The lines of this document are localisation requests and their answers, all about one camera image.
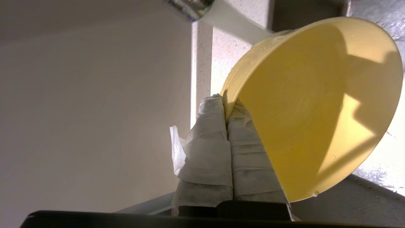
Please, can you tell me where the paper-wrapped right gripper left finger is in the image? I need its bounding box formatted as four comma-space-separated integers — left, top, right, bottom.
169, 93, 234, 217

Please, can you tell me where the paper-wrapped right gripper right finger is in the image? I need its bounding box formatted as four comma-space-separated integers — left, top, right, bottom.
227, 101, 293, 221

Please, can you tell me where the yellow plastic bowl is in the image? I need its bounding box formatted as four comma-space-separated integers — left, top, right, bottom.
220, 16, 404, 203

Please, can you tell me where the chrome kitchen faucet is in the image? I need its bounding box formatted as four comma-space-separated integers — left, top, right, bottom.
163, 0, 215, 22

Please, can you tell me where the grey tall cabinet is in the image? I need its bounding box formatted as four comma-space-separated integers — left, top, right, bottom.
0, 0, 193, 219

